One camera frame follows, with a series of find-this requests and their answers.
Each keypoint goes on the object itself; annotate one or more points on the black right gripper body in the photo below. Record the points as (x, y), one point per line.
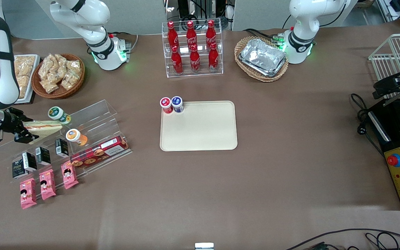
(9, 122)

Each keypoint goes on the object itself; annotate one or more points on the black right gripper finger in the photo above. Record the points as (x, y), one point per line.
(26, 138)
(25, 119)

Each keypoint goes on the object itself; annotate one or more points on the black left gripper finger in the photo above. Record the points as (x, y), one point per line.
(384, 84)
(384, 93)

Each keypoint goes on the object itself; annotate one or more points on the triangular sandwich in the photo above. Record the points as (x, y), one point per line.
(45, 129)

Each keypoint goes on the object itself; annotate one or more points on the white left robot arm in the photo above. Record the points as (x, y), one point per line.
(304, 21)

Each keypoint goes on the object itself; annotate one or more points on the silver foil tray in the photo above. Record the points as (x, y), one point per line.
(262, 55)

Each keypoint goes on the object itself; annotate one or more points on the beige plastic tray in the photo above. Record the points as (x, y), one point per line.
(200, 128)

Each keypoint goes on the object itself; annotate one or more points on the thin grey metal bar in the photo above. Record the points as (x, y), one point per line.
(394, 101)

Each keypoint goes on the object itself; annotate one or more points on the small black carton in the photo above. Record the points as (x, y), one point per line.
(43, 156)
(30, 161)
(17, 169)
(61, 147)

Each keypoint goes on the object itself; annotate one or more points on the black machine with yellow panel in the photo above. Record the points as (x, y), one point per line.
(394, 121)

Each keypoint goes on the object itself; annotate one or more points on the green lid cup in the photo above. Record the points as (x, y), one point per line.
(57, 114)

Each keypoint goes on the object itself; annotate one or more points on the clear cracker bag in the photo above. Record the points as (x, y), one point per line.
(23, 85)
(50, 86)
(46, 67)
(61, 62)
(24, 65)
(69, 80)
(74, 66)

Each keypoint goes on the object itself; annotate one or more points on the dark brown wicker basket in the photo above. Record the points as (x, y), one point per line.
(59, 93)

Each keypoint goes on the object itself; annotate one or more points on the orange lid cup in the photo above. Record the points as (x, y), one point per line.
(74, 135)

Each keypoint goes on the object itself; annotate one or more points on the white rectangular dish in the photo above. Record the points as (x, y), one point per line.
(35, 69)

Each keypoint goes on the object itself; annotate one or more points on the pink snack pack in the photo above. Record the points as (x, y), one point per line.
(69, 176)
(47, 184)
(28, 193)

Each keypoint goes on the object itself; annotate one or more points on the clear acrylic tiered shelf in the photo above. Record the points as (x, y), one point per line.
(96, 119)

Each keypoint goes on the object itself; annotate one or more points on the red cookie box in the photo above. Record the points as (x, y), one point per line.
(97, 152)

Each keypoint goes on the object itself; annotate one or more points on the red lid cup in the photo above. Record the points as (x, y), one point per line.
(166, 103)

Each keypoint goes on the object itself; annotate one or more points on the light wicker basket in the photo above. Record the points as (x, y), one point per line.
(241, 66)

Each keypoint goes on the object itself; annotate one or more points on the blue lid cup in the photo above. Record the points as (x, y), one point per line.
(177, 102)

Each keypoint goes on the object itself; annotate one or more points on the red cola bottle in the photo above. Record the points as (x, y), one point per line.
(172, 36)
(191, 35)
(210, 34)
(195, 61)
(177, 62)
(213, 59)

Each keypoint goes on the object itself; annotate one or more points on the clear acrylic bottle rack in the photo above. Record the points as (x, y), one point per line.
(217, 73)

